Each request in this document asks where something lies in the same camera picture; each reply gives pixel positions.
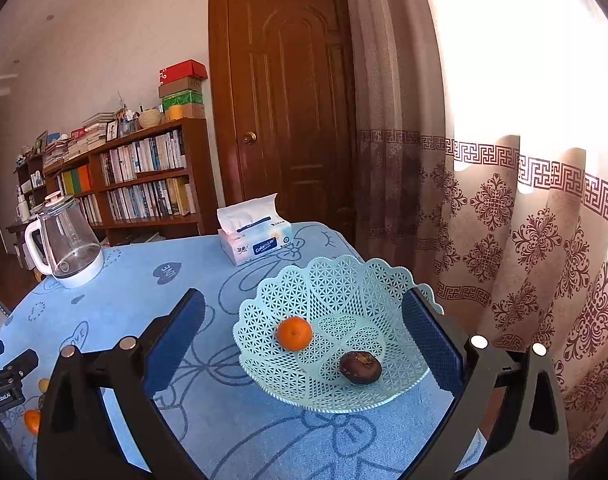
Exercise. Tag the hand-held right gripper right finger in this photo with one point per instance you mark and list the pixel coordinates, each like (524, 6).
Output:
(429, 345)

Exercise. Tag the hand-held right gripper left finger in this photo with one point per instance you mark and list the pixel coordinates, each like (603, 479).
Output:
(176, 345)

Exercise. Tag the orange tangerine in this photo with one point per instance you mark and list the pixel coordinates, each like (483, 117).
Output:
(31, 421)
(294, 332)

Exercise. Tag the dark purple round fruit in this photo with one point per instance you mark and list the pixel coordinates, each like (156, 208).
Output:
(360, 367)

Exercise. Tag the light green plastic basket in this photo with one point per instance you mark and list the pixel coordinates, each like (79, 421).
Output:
(334, 285)

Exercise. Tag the small orange kumquat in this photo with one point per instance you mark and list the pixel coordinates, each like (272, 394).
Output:
(43, 385)

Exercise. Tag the dark wooden side table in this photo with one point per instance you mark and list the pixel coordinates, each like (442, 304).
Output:
(16, 232)

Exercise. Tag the blue white tissue pack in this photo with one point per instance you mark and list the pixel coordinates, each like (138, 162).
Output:
(256, 250)

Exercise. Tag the glass kettle with white base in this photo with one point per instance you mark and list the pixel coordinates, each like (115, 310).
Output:
(68, 240)

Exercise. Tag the long row of books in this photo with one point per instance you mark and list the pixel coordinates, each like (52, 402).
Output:
(151, 200)

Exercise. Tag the beige patterned curtain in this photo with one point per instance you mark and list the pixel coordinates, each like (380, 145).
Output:
(509, 210)

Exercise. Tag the small dark open shelf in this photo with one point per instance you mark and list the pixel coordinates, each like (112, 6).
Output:
(31, 180)

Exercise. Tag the brown wooden bookshelf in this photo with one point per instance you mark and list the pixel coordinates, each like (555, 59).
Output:
(198, 160)

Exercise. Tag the short row of books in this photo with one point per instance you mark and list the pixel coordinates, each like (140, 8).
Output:
(143, 157)

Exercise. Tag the row of coloured binders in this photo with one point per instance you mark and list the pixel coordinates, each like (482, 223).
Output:
(76, 180)

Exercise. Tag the brass door knob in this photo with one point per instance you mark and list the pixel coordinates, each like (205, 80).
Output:
(249, 137)

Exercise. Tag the stacks of books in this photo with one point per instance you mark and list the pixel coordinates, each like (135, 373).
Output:
(78, 142)

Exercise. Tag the woven round vase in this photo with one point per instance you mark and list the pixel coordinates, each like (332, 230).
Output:
(150, 119)

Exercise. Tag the yellow box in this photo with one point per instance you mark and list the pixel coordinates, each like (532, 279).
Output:
(183, 112)

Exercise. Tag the green box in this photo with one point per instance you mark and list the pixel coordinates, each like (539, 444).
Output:
(182, 98)

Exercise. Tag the brown cardboard box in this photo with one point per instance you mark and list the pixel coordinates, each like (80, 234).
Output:
(178, 87)

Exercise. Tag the red cardboard box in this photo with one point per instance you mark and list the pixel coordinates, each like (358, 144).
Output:
(183, 70)

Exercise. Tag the brown wooden door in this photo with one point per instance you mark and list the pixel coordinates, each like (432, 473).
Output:
(294, 85)

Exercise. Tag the small picture frame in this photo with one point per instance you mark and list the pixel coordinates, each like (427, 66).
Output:
(111, 130)

